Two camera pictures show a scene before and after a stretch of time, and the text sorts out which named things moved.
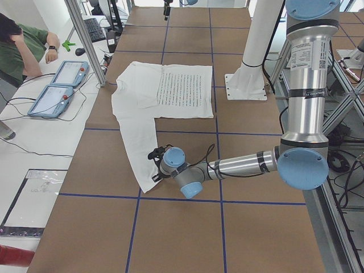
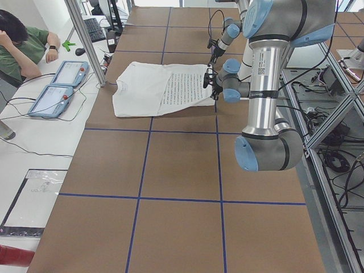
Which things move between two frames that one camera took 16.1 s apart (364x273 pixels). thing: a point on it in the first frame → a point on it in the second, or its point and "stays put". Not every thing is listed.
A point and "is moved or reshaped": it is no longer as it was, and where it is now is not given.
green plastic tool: [66, 44] stays put
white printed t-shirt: [148, 91] is moved or reshaped
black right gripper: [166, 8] → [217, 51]
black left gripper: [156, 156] → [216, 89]
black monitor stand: [114, 34] stays put
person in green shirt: [21, 49] stays put
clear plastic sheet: [28, 215] stays put
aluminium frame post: [91, 51] stays put
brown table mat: [252, 222] stays put
